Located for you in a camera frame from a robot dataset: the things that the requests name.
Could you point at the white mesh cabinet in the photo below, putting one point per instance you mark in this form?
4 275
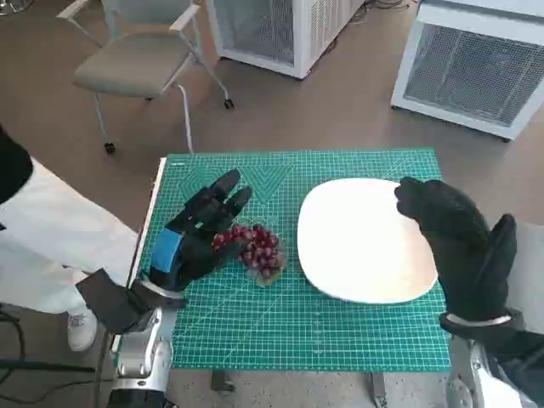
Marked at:
306 38
463 72

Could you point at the grey chair with white frame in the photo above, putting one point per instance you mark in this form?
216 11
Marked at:
127 64

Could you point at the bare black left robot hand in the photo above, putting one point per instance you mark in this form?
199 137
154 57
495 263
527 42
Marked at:
193 255

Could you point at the metal table bracket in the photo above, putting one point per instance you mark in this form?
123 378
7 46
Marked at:
378 389
222 380

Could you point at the black stand leg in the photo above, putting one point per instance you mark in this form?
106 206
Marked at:
47 365

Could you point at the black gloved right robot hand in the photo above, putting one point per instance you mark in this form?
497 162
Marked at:
472 255

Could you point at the grey seat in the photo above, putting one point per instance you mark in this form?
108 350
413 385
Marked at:
531 263

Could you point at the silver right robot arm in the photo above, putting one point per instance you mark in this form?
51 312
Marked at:
480 365

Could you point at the clear small plastic dish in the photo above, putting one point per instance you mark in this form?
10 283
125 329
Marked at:
267 279

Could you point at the red toy grape bunch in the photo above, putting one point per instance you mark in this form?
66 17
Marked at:
263 251

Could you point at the green cutting mat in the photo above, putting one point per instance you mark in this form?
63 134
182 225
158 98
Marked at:
263 323

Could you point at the white table edge strip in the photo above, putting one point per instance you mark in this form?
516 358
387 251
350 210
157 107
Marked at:
149 212

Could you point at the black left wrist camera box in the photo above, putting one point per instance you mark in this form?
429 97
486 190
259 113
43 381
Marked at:
110 304

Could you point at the white plate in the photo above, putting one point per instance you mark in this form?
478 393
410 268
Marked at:
353 238

